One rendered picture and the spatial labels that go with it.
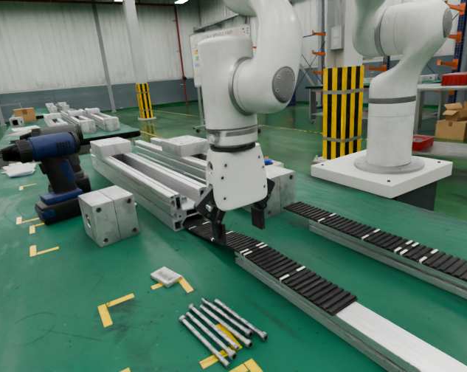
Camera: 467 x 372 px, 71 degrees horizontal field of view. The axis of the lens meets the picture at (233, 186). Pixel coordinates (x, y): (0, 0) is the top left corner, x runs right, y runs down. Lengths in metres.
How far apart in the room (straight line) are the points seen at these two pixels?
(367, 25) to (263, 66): 0.56
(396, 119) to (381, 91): 0.08
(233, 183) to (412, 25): 0.62
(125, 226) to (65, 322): 0.27
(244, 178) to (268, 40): 0.21
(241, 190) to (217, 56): 0.21
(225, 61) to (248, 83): 0.06
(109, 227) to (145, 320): 0.29
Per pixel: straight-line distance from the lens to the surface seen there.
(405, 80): 0.99
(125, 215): 0.76
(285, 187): 0.79
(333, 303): 0.47
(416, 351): 0.44
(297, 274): 0.52
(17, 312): 0.64
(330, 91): 4.06
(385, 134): 1.00
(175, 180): 0.87
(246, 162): 0.54
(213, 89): 0.50
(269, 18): 0.47
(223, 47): 0.50
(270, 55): 0.45
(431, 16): 0.96
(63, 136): 0.94
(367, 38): 1.00
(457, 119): 5.70
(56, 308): 0.61
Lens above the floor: 1.10
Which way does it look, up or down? 18 degrees down
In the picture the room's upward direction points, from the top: 5 degrees counter-clockwise
